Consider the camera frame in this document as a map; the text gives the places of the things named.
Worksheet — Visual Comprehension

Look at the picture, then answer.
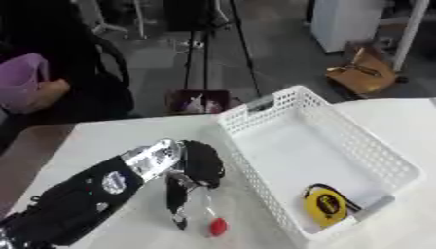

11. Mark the white perforated plastic basket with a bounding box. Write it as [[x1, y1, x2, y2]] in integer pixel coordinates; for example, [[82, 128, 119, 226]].
[[214, 85, 426, 242]]

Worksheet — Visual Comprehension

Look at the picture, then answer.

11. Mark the person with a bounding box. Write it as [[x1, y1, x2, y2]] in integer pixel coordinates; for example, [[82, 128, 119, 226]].
[[0, 0, 104, 154]]

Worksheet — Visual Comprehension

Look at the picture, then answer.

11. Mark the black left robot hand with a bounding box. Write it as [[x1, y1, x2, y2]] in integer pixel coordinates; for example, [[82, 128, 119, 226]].
[[164, 139, 227, 231]]

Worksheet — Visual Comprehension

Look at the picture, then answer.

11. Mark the black tripod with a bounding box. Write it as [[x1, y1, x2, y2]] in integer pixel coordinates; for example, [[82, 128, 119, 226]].
[[180, 0, 265, 98]]

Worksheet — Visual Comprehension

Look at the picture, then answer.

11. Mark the white cabinet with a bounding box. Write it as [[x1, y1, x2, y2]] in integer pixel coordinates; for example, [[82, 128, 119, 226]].
[[309, 0, 394, 53]]

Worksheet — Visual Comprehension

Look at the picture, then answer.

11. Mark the yellow tape measure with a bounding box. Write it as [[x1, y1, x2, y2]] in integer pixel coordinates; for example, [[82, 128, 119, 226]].
[[300, 183, 365, 229]]

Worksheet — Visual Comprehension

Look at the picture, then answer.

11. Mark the black chair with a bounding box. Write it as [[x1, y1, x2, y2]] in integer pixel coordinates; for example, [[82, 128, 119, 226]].
[[83, 35, 136, 121]]

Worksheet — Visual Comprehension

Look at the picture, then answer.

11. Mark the dark red bin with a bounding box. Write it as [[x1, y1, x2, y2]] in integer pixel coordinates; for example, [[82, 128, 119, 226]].
[[164, 89, 234, 115]]

